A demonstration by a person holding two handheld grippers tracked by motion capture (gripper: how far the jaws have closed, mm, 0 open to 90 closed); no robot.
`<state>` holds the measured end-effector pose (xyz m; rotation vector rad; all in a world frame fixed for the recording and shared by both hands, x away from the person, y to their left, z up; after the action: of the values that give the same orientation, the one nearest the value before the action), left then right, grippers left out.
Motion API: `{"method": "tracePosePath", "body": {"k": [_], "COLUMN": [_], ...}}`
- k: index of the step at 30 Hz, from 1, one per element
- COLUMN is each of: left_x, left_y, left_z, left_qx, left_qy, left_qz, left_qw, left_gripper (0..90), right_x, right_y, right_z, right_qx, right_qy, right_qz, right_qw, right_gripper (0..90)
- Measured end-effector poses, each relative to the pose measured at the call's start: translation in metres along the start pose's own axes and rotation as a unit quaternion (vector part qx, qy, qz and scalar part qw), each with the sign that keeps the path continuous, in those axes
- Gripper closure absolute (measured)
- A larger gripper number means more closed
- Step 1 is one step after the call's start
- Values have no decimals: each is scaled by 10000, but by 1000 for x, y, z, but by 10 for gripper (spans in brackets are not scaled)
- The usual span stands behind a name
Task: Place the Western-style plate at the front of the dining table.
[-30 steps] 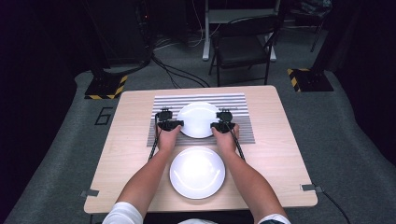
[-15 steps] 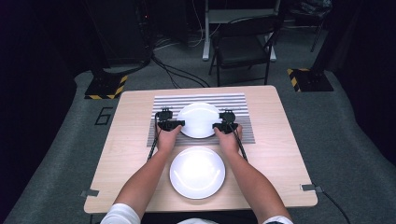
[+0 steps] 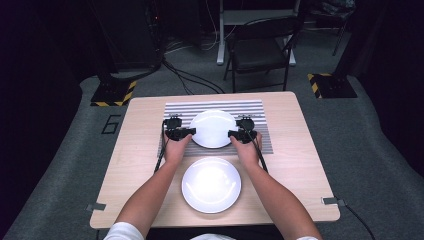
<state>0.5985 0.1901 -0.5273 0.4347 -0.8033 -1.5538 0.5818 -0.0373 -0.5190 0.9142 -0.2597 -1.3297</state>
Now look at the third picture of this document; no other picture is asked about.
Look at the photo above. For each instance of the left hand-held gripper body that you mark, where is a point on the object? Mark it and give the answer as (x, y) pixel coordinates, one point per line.
(172, 125)

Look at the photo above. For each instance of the grey striped placemat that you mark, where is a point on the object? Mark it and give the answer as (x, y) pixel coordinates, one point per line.
(213, 106)

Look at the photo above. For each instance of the black cabinet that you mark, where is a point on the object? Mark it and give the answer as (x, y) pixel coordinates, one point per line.
(130, 33)

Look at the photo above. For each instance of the black folding chair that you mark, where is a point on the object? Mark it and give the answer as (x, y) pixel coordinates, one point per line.
(258, 50)

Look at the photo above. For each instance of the black stand base hazard tape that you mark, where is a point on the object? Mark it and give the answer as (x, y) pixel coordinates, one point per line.
(333, 86)
(111, 95)

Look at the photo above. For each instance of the person's left hand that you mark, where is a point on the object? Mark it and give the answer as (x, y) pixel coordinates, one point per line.
(176, 150)

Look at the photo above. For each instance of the dark chair with cloth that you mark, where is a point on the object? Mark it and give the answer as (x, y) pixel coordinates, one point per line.
(333, 13)

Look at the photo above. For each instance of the person's right hand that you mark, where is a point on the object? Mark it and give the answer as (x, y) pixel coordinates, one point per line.
(248, 153)

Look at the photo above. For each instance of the white desk frame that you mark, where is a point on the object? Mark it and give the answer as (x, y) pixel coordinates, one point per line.
(220, 33)

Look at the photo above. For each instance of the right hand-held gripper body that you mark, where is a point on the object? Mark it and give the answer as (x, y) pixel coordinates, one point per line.
(247, 128)

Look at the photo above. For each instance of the white round plate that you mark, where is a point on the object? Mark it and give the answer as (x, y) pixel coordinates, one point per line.
(211, 185)
(213, 128)

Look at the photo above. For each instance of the grey tape strip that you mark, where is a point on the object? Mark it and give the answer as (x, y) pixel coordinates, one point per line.
(96, 207)

